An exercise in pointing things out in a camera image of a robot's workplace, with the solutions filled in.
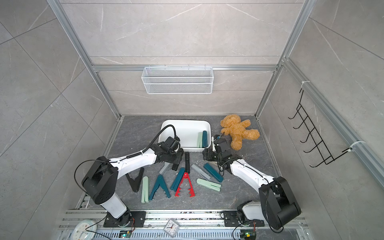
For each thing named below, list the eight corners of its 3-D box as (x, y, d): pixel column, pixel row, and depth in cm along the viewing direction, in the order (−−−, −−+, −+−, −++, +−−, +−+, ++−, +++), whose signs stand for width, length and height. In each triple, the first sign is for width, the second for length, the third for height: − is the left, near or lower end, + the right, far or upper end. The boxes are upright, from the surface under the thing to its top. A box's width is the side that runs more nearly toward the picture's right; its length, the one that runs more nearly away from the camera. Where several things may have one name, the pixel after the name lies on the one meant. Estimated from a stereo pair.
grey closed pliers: (191, 167, 92) (191, 165, 90) (193, 164, 94) (193, 163, 92) (208, 180, 87) (208, 179, 85) (210, 178, 88) (210, 176, 86)
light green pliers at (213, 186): (195, 185, 86) (195, 183, 84) (197, 178, 88) (197, 176, 86) (219, 192, 83) (220, 191, 81) (220, 185, 86) (221, 184, 84)
